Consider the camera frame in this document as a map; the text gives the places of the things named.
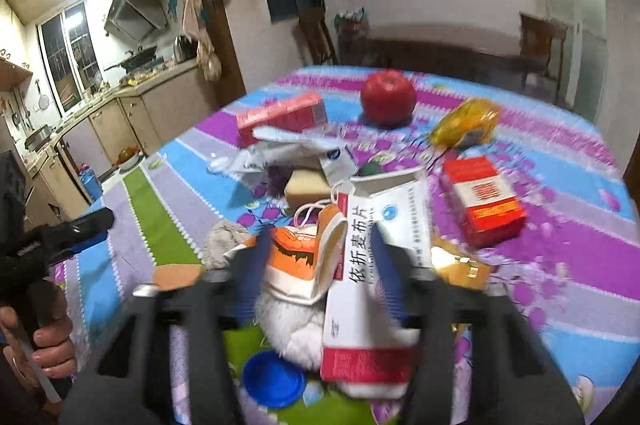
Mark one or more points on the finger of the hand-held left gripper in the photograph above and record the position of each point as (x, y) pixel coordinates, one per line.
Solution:
(75, 225)

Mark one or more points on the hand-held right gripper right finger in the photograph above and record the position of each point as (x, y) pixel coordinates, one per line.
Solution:
(390, 285)

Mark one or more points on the kitchen counter cabinet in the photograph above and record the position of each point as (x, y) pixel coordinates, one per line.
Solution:
(125, 120)

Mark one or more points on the hanging strainer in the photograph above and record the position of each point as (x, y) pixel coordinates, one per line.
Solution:
(43, 101)

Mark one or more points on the hanging beige plastic bag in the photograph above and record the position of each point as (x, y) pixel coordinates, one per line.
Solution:
(209, 57)

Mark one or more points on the wooden chair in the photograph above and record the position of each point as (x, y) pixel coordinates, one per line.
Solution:
(315, 35)
(542, 40)

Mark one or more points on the black wok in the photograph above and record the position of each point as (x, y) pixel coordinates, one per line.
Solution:
(137, 59)

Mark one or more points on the steel range hood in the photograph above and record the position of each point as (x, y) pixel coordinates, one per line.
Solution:
(132, 12)

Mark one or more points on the gold foil wrapper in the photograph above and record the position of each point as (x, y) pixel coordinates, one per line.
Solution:
(460, 272)

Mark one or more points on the yellow sponge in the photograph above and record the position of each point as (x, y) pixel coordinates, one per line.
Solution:
(305, 187)

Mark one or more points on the blue bucket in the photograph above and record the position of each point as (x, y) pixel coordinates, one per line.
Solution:
(91, 185)

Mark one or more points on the crumpled white plastic bag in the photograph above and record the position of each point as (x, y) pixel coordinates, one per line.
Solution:
(280, 150)

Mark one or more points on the red cigarette box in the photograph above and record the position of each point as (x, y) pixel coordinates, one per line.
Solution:
(480, 200)

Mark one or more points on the hanging cloth bag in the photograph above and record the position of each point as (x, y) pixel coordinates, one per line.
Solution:
(191, 7)

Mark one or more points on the blue bottle cap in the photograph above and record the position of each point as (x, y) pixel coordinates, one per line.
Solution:
(272, 380)

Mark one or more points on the bowl with food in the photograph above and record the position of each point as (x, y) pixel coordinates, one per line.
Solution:
(127, 157)

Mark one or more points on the green rolled cloth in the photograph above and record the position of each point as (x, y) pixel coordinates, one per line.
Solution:
(371, 169)

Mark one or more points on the white medicine box red end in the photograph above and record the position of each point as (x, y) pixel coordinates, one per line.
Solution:
(350, 305)

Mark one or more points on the frosted glass door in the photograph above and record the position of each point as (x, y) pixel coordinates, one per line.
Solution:
(565, 5)

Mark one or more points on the brown cardboard piece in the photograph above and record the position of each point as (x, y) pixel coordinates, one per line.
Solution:
(175, 275)

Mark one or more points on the long wooden bench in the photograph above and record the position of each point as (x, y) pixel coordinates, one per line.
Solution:
(440, 47)

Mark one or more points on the grey crumpled tissue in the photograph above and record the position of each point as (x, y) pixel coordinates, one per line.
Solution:
(222, 245)

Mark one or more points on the red apple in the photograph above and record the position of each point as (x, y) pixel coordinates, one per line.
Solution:
(387, 97)

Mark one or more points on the red rectangular carton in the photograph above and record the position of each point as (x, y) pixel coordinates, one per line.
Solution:
(280, 115)

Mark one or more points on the person's left hand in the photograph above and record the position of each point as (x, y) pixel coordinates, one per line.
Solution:
(55, 340)

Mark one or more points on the yellow crumpled plastic wrapper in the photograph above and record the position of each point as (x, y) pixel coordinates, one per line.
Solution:
(465, 120)

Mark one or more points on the purple leaf print tablecloth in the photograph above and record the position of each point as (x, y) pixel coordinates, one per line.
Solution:
(550, 185)

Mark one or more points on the plastic bag with clutter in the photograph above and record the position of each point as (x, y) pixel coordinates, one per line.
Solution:
(351, 19)

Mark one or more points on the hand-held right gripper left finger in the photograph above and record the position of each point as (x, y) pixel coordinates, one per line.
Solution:
(250, 285)

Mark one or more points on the steel cooking pot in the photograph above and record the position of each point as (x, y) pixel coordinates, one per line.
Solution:
(185, 49)

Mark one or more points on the orange white paper bag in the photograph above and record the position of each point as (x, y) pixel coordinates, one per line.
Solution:
(295, 250)

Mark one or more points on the white packet blue logo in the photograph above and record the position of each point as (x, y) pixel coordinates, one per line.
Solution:
(340, 162)

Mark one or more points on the kitchen window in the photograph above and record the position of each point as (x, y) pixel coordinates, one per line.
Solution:
(70, 55)

